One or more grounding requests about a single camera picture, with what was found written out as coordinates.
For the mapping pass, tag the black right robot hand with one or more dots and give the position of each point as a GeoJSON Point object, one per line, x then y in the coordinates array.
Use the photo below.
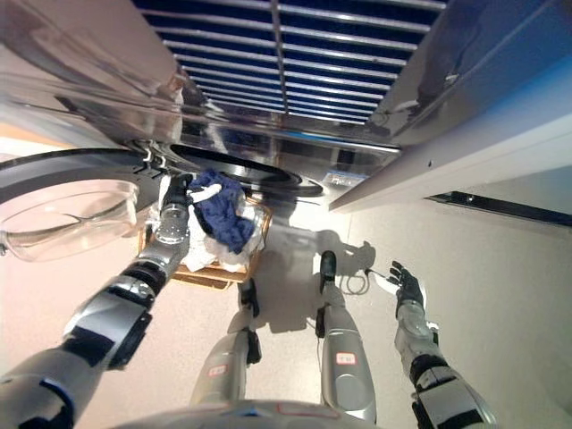
{"type": "Point", "coordinates": [409, 286]}

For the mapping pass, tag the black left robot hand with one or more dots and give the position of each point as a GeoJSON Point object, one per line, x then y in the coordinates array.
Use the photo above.
{"type": "Point", "coordinates": [176, 190]}

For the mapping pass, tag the dark blue garment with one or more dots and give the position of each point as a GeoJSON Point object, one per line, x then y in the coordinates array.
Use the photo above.
{"type": "Point", "coordinates": [223, 214]}

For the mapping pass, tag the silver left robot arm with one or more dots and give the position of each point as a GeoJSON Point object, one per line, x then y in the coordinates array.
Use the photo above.
{"type": "Point", "coordinates": [111, 313]}

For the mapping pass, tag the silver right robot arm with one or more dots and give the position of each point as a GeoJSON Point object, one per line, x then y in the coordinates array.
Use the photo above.
{"type": "Point", "coordinates": [424, 357]}

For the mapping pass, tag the woven wicker laundry basket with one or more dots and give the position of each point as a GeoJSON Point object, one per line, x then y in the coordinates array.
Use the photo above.
{"type": "Point", "coordinates": [210, 275]}

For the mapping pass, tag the grey washing machine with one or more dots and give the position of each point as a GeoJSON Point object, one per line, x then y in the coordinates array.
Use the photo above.
{"type": "Point", "coordinates": [268, 152]}

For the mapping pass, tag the round glass washing machine door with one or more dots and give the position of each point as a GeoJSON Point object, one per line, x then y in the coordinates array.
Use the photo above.
{"type": "Point", "coordinates": [53, 174]}

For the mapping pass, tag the white cloth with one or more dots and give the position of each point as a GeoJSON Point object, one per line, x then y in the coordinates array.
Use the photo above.
{"type": "Point", "coordinates": [201, 257]}

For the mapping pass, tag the black right robot foot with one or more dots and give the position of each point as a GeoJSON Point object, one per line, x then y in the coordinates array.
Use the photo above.
{"type": "Point", "coordinates": [328, 266]}

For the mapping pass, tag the black robot foot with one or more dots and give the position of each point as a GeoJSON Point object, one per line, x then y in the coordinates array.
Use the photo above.
{"type": "Point", "coordinates": [328, 266]}
{"type": "Point", "coordinates": [249, 297]}

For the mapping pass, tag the blue white energy label sticker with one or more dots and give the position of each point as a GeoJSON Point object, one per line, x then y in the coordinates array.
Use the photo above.
{"type": "Point", "coordinates": [342, 179]}

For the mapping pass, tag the black left robot foot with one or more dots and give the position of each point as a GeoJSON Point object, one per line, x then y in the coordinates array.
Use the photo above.
{"type": "Point", "coordinates": [249, 297]}

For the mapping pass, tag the white cabinet side panel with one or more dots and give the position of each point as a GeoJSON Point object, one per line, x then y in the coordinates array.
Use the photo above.
{"type": "Point", "coordinates": [469, 161]}

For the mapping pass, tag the slatted dryer vent grille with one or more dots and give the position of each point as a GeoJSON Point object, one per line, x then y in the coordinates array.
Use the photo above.
{"type": "Point", "coordinates": [286, 58]}

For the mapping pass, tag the silver left robot leg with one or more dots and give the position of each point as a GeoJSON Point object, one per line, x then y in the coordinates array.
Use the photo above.
{"type": "Point", "coordinates": [228, 357]}

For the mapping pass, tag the grey robot torso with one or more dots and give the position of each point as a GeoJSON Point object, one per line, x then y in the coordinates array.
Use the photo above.
{"type": "Point", "coordinates": [250, 415]}

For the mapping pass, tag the black metal frame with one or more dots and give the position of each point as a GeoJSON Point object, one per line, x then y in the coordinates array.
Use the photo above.
{"type": "Point", "coordinates": [514, 207]}

